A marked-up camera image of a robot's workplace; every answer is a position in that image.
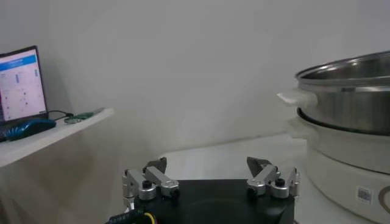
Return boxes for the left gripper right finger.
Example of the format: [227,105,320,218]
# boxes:
[246,156,301,200]

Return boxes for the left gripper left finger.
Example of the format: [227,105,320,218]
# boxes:
[121,156,181,201]

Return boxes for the stainless steel steamer basket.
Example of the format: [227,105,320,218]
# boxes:
[276,50,390,137]

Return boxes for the white electric cooker base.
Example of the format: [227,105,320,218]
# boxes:
[285,117,390,224]

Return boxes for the white side table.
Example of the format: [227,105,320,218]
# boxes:
[0,107,115,224]

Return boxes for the blue computer mouse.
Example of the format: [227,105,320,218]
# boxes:
[4,117,57,142]

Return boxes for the black laptop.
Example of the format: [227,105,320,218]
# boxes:
[0,45,49,142]

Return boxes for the green handled tool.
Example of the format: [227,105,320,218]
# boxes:
[63,107,106,125]

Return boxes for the black looped desk cable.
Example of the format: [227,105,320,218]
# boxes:
[47,109,74,121]

